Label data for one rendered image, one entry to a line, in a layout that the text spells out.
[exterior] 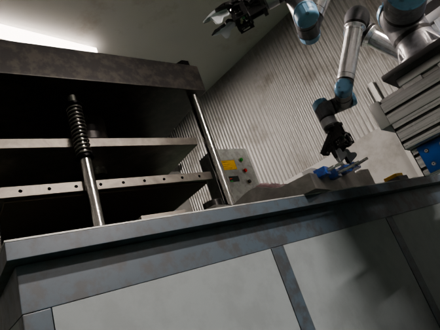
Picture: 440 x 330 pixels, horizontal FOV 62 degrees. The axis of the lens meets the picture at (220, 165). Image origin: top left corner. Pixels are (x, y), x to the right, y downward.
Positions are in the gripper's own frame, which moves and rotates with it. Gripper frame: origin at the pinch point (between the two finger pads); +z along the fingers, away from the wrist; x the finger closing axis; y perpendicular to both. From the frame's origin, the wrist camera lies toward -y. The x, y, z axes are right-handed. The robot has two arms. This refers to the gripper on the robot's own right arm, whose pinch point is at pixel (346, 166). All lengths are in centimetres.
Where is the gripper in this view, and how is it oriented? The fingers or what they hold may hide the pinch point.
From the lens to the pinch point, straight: 175.5
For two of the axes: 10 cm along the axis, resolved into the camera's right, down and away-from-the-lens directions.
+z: 2.8, 8.6, -4.2
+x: 8.1, 0.2, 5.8
